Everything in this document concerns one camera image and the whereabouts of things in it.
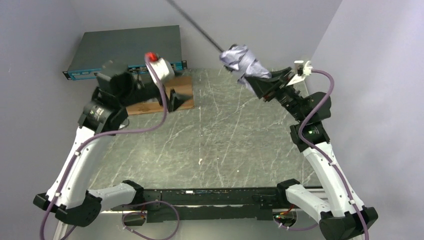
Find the grey network switch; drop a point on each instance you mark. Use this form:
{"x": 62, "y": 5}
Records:
{"x": 127, "y": 46}

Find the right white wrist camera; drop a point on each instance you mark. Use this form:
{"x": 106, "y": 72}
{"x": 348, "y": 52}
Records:
{"x": 302, "y": 69}

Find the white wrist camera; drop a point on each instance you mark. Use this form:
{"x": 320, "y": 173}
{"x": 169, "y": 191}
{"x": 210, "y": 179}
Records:
{"x": 159, "y": 69}
{"x": 302, "y": 69}

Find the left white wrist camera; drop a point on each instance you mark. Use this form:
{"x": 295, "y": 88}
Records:
{"x": 159, "y": 69}

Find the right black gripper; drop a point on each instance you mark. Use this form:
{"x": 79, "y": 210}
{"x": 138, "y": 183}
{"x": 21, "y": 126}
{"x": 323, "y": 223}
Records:
{"x": 276, "y": 87}

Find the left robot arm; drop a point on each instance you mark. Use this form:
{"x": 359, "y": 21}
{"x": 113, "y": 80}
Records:
{"x": 69, "y": 198}

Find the wooden board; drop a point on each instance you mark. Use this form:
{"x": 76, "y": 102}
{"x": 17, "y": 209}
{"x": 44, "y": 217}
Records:
{"x": 182, "y": 85}

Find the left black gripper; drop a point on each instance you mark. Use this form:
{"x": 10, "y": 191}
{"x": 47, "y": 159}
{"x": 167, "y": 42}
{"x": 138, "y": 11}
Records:
{"x": 170, "y": 98}

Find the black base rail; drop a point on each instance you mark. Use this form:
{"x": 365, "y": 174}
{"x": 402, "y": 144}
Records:
{"x": 258, "y": 203}

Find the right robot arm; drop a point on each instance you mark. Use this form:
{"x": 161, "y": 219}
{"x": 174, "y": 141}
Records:
{"x": 343, "y": 215}

